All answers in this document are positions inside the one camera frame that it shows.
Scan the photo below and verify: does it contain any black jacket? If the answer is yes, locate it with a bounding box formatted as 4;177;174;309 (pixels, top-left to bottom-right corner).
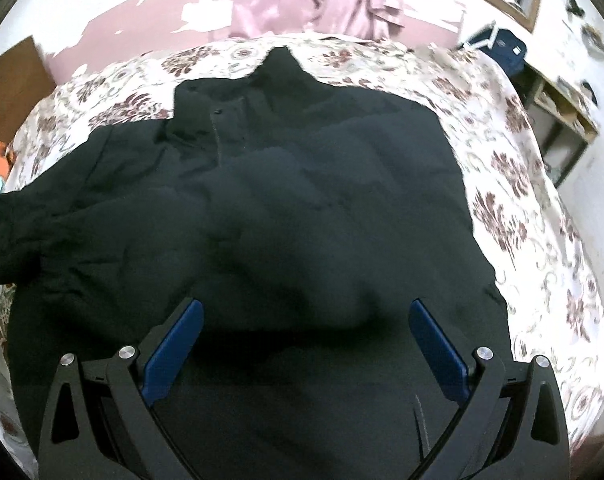
0;46;515;480

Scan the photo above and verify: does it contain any floral bedspread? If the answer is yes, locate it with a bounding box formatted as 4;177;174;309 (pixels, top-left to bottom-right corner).
0;32;604;480

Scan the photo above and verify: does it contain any wooden shelf unit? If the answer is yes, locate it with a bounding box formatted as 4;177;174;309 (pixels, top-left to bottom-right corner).
524;60;600;186

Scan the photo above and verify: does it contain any brown wooden headboard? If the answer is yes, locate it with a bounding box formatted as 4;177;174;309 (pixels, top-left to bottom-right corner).
0;36;57;146

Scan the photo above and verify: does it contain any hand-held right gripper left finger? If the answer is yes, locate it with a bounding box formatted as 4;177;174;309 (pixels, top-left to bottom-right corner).
38;298;205;480

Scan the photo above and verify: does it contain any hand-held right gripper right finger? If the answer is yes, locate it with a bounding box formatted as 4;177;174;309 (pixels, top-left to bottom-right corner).
408;298;571;480

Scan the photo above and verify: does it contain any dark blue bag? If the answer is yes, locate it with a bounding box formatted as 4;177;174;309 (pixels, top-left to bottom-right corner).
459;27;528;73

